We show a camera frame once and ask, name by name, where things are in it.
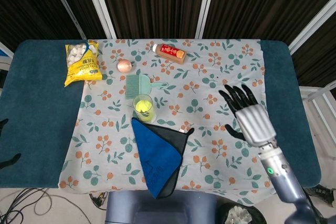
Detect crumpled white paper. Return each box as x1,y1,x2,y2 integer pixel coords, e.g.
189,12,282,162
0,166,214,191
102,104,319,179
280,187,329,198
227,205,253,224

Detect teal fleece table cover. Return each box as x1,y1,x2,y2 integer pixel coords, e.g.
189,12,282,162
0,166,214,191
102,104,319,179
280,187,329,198
0,39,322,191

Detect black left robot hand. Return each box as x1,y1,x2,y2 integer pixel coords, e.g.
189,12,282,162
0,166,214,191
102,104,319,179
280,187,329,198
0,118,23,170

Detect blue and grey folded cloth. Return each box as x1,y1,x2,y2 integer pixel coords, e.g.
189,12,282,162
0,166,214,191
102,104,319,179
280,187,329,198
131,116,195,200

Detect black floor cables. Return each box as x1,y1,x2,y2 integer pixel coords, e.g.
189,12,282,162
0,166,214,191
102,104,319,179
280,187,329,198
0,187,107,224

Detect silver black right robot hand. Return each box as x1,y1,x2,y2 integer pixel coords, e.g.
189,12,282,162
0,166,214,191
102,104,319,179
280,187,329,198
218,83,278,148

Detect white and blue frame piece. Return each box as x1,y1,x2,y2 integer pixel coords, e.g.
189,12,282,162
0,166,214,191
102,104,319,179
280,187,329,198
0,41,14,63

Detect brown drink bottle red label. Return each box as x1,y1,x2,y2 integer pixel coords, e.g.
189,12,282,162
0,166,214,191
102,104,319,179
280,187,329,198
152,43,188,65

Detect thin grey partition post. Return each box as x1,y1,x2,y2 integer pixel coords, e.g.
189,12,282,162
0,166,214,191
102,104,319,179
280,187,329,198
44,0,88,40

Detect white metal rack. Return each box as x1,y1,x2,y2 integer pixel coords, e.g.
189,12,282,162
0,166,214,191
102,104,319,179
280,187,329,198
299,81,336,141

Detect brown onion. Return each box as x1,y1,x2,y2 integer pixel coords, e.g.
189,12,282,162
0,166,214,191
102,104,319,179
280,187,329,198
117,59,132,73

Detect green dustpan brush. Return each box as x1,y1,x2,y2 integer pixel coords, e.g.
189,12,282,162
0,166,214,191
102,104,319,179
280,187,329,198
125,73,169,100

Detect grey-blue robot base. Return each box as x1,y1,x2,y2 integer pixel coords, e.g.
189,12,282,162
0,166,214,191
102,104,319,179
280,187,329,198
104,189,219,224

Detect white partition post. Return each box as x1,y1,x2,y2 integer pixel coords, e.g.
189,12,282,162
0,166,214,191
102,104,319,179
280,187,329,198
287,0,336,55
80,0,117,39
194,0,219,39

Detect coloured wire bundle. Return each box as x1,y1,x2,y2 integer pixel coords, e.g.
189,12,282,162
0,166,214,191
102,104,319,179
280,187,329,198
89,192,109,209

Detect black waste bin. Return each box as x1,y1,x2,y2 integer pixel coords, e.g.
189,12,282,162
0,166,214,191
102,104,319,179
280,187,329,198
217,202,267,224

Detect clear cup with ball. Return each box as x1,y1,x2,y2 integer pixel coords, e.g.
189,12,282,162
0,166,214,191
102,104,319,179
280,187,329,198
132,94,156,124

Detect floral print tablecloth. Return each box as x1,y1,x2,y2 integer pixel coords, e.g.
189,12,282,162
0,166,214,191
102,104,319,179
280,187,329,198
58,38,281,206

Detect yellow marshmallow bag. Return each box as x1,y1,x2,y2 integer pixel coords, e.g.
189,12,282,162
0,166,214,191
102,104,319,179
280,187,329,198
64,41,103,88

